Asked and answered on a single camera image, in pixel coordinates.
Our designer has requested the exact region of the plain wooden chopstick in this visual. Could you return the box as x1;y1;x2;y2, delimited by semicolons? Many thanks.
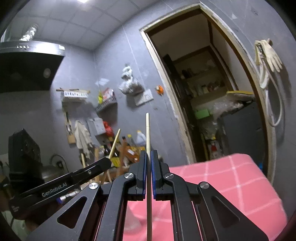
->
109;128;121;159

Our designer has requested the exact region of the long curved wooden chopstick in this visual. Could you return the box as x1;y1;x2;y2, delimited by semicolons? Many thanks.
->
145;113;152;241

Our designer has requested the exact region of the dark sauce bottle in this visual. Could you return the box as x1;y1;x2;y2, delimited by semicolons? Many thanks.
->
103;144;111;157

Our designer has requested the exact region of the hanging white cloth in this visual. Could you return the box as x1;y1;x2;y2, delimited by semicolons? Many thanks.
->
74;120;93;159

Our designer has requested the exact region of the red plastic bag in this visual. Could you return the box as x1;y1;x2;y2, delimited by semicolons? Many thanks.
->
103;121;114;137

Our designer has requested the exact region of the pink checked tablecloth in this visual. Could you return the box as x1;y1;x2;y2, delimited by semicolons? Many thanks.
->
123;154;294;240

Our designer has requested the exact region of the white plastic jug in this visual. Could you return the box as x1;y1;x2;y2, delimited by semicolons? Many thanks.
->
136;130;147;147

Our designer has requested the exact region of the hanging plastic bag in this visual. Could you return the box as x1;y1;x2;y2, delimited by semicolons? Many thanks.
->
118;64;144;95

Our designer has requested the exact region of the dark grey cabinet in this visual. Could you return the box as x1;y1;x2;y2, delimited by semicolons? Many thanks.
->
217;102;265;166

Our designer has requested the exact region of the green box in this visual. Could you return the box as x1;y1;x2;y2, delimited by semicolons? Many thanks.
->
194;109;210;120

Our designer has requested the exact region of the black range hood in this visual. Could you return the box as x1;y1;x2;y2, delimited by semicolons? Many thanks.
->
1;40;66;93

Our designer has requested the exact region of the white rubber glove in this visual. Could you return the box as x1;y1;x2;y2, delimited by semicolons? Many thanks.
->
254;40;282;72

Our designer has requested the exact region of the wire wall shelf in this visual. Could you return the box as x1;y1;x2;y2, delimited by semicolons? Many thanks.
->
95;88;117;113

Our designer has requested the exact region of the orange wall hook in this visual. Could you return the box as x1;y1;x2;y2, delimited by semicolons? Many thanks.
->
155;85;164;95

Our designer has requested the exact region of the white flexible hose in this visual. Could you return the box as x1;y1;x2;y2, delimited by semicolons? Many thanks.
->
259;53;284;127

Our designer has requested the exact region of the wooden door frame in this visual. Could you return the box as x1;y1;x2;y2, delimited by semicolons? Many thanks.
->
139;2;277;186

